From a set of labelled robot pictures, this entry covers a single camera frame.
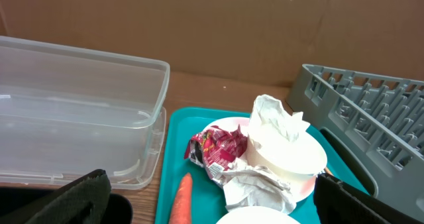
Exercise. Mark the cream bowl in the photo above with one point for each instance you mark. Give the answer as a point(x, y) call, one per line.
point(295, 161)

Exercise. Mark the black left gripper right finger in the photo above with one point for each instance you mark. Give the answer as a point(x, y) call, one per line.
point(338, 202)

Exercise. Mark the red snack wrapper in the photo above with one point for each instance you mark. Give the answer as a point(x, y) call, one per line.
point(215, 150)

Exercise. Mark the clear plastic bin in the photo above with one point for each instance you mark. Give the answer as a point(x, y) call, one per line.
point(67, 111)

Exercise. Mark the teal plastic tray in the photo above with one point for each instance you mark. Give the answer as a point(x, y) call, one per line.
point(208, 201)

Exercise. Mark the pink plate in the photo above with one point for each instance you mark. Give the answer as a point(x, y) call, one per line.
point(300, 189)

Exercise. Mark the orange carrot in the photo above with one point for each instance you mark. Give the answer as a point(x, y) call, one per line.
point(181, 209)

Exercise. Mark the white small cup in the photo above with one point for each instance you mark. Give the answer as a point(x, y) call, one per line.
point(256, 215)

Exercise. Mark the black tray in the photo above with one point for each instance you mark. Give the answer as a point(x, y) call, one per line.
point(119, 208)

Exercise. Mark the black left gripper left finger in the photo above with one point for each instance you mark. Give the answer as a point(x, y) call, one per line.
point(82, 201)

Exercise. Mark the white napkin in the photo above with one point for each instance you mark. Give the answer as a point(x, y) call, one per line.
point(245, 185)

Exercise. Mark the wooden chopstick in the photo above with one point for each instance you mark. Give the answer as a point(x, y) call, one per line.
point(328, 171)

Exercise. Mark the grey dish rack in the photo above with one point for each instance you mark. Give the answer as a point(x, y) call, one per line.
point(377, 119)

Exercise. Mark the white tissue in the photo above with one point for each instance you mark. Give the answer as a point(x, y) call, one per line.
point(268, 114)

